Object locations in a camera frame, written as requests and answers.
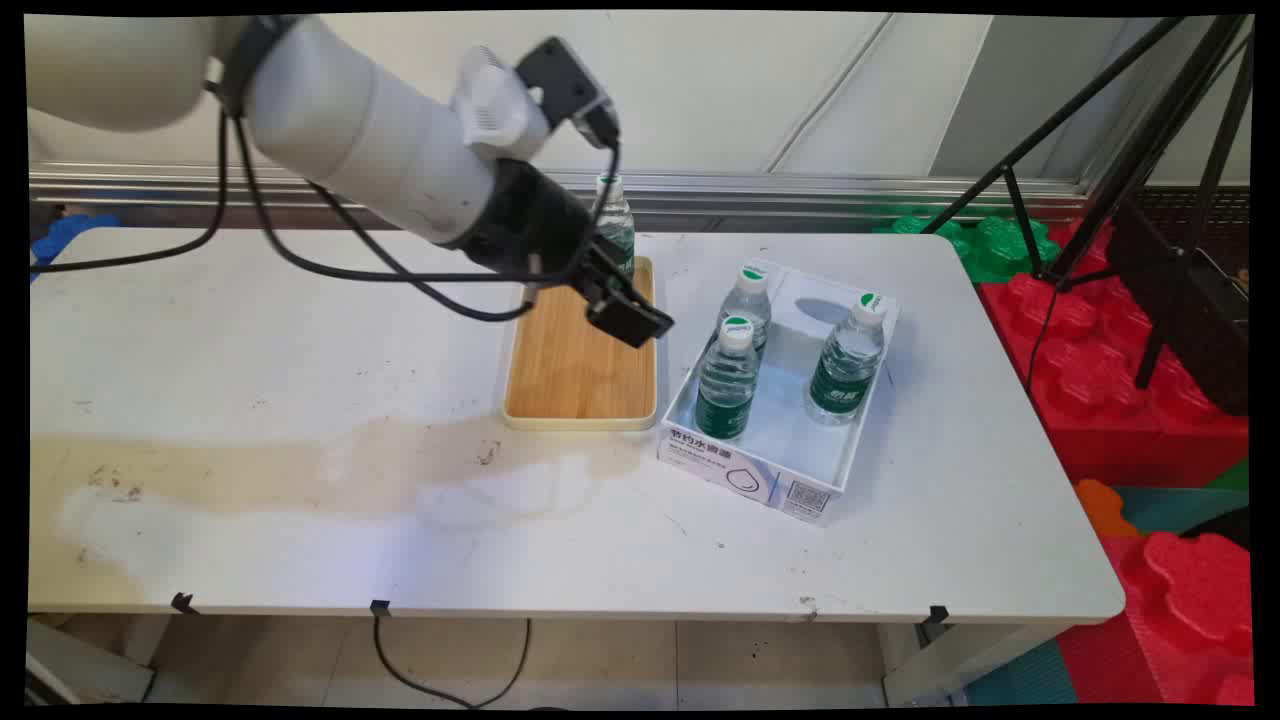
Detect blue foam block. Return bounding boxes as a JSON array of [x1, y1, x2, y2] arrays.
[[30, 212, 123, 283]]

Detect green label water bottle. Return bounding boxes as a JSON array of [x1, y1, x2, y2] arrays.
[[595, 174, 638, 280], [717, 264, 774, 363], [805, 291, 890, 427], [695, 315, 761, 442]]

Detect orange foam piece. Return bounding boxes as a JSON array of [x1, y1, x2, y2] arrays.
[[1074, 478, 1143, 539]]

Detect black tripod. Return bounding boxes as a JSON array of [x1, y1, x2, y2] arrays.
[[920, 14, 1255, 393]]

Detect large red foam block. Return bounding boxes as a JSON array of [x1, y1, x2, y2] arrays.
[[978, 218, 1251, 489]]

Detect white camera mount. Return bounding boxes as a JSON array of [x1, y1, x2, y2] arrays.
[[449, 45, 553, 163]]

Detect aluminium wall rail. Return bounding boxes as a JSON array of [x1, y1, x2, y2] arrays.
[[30, 162, 1093, 223]]

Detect teal foam mat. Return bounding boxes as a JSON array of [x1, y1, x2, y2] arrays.
[[1112, 486, 1251, 547]]

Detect red foam puzzle block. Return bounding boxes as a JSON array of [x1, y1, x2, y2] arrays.
[[1056, 530, 1257, 707]]

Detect black strap on arm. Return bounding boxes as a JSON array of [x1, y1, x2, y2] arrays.
[[218, 16, 301, 119]]

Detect white cardboard box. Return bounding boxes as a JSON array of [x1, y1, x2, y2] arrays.
[[656, 259, 901, 527]]

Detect bamboo wooden tray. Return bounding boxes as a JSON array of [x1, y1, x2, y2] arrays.
[[502, 255, 660, 433]]

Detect black panel device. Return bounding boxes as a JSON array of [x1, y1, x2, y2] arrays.
[[1108, 196, 1251, 417]]

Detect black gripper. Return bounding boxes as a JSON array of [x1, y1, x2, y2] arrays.
[[455, 158, 676, 350]]

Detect green foam block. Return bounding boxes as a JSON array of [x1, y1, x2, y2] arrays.
[[872, 213, 1063, 285]]

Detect black floor cable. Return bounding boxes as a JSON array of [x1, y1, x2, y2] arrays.
[[372, 615, 533, 710]]

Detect white table leg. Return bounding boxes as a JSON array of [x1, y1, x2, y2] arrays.
[[25, 614, 159, 706], [880, 620, 1063, 707]]

